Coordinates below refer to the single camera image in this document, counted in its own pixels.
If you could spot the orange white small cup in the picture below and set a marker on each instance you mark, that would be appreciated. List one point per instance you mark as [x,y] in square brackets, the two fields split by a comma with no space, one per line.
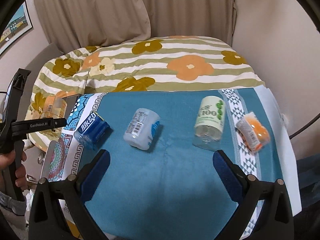
[253,132]

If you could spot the green white label cup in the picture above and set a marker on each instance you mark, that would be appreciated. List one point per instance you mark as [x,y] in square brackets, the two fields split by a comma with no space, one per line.
[209,124]

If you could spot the orange label clear cup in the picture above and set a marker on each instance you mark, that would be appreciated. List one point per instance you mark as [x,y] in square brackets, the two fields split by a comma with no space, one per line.
[54,107]

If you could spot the floral striped duvet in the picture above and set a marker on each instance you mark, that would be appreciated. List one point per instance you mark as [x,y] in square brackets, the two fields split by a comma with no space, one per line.
[173,63]

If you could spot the framed wall picture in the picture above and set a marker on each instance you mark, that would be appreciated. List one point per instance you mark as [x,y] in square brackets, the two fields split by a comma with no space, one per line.
[17,26]

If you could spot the white blue label cup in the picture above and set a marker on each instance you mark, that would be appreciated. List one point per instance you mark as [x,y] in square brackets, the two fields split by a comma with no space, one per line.
[142,129]

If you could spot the person's left hand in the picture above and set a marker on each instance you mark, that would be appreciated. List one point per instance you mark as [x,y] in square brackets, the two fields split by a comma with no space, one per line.
[5,161]

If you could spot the blue label plastic cup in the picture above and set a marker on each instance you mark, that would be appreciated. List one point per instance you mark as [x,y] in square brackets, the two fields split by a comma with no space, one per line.
[91,130]

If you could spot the beige curtain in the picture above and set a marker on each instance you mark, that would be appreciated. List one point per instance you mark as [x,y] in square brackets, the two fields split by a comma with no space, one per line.
[72,24]

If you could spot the teal patterned tablecloth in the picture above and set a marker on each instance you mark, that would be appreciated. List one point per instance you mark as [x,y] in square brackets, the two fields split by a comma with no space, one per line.
[172,190]

